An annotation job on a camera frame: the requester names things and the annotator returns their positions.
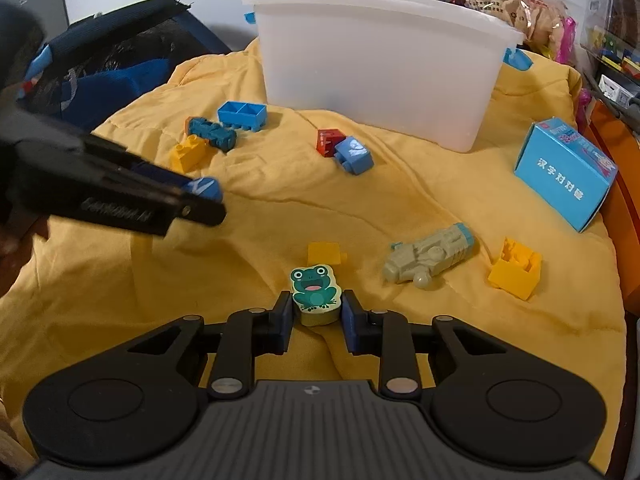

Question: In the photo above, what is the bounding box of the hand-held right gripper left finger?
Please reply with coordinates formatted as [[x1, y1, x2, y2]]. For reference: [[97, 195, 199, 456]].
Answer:
[[125, 290, 293, 401]]

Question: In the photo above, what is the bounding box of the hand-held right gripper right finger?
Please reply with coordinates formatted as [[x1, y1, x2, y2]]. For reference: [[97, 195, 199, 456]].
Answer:
[[341, 290, 506, 402]]

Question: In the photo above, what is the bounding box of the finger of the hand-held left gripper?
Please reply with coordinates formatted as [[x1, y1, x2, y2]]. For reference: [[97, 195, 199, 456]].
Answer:
[[170, 192, 227, 227], [82, 134, 196, 195]]

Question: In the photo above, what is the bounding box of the blue white-striped toy block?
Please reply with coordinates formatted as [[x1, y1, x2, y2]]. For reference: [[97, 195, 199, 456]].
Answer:
[[181, 176, 223, 204]]

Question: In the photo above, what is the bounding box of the green frog toy block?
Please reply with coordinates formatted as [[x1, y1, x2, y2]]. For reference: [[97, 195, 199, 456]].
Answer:
[[290, 265, 342, 327]]

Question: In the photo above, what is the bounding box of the yellow hollow toy block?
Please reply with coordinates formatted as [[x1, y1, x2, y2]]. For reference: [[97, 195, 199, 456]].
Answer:
[[487, 237, 543, 302]]

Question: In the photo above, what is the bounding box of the white translucent plastic bin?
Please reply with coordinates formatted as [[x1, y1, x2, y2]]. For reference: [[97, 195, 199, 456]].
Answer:
[[241, 0, 533, 153]]

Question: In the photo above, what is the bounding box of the small yellow toy block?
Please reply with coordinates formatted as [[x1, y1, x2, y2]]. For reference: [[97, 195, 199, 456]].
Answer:
[[170, 136, 211, 173]]

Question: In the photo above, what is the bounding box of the yellow blanket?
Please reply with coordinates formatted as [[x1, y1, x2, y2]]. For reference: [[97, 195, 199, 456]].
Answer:
[[0, 40, 628, 476]]

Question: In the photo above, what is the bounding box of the blue toy train car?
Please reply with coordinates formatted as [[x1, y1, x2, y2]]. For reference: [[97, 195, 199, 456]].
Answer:
[[186, 116, 237, 153]]

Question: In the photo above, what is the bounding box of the flat yellow toy block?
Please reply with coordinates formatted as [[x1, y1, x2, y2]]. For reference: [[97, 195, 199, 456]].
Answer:
[[307, 242, 348, 266]]

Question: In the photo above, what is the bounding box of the dark blue bag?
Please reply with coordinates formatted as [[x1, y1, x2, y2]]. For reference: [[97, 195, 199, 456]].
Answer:
[[17, 0, 233, 133]]

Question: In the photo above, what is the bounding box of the blue tray toy block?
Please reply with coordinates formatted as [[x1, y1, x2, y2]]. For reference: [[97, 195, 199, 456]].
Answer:
[[217, 101, 268, 133]]

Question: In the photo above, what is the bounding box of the grey toy locomotive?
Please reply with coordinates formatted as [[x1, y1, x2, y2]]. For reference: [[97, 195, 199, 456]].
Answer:
[[382, 222, 476, 291]]

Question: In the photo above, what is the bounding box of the red toy block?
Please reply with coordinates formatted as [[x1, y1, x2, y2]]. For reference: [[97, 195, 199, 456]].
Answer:
[[316, 128, 347, 158]]

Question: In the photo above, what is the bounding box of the light blue printed toy block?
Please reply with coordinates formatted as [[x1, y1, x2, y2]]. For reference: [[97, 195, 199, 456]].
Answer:
[[334, 136, 375, 175]]

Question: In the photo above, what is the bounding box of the blue cardboard box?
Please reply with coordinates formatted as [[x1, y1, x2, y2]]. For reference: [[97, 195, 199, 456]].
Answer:
[[514, 117, 618, 233]]

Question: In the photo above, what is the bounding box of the orange cloth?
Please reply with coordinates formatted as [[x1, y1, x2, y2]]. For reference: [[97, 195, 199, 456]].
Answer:
[[585, 100, 640, 311]]

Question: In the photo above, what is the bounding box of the snack bag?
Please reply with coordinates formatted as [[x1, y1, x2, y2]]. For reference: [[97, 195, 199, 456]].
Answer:
[[465, 0, 571, 58]]

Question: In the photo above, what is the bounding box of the pink plastic toy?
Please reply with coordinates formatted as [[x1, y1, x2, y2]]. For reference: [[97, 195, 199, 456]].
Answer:
[[550, 15, 583, 66]]

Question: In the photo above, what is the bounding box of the clear plastic storage box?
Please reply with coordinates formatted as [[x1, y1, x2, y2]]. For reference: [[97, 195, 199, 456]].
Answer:
[[582, 0, 640, 106]]

